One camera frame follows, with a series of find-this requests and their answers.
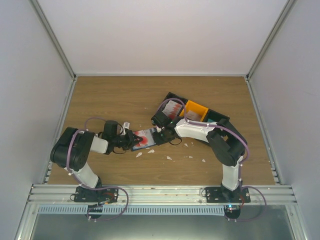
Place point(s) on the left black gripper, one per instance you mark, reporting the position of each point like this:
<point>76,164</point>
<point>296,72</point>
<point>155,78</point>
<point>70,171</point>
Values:
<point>131,142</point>

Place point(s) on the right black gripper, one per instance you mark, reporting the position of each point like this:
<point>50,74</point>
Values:
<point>158,141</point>

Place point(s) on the white pink cards stack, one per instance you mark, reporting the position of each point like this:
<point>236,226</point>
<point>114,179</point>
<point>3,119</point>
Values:
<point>194,116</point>

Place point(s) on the orange bin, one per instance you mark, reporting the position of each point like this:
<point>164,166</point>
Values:
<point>193,106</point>

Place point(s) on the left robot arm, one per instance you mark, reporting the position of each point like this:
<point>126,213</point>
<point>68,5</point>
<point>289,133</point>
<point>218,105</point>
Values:
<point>72,150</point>

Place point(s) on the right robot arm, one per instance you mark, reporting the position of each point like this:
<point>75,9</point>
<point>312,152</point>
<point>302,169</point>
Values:
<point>228,146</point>

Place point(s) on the red patterned cards stack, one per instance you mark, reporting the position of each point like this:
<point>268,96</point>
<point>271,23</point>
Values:
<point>172,109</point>

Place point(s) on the black bin left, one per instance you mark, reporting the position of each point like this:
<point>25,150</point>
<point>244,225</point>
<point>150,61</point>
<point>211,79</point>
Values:
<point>172,96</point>

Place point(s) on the black bin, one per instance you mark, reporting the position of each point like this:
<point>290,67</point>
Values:
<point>213,115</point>
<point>172,96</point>

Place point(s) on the black bin right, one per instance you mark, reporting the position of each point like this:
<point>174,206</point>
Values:
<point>213,115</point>

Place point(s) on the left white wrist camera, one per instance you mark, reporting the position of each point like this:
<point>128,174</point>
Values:
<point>126,126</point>

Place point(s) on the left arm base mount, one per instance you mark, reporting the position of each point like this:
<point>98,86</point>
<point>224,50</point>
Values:
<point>98,198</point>

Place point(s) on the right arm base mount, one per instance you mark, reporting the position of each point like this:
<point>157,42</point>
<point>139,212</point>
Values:
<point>215,195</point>

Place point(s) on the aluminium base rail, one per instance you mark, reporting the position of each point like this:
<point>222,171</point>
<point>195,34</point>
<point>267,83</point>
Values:
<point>172,195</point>

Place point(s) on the grey slotted cable duct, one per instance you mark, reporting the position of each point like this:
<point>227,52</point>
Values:
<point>134,210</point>

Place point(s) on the left aluminium frame post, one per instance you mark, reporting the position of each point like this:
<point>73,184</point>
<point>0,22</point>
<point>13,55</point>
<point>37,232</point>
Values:
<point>52,36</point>

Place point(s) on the aluminium frame post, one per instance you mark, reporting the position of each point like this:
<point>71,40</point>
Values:
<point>52,36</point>
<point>284,13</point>

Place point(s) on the right aluminium frame post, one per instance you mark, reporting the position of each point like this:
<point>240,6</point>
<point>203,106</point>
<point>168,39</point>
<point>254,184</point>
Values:
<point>284,13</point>

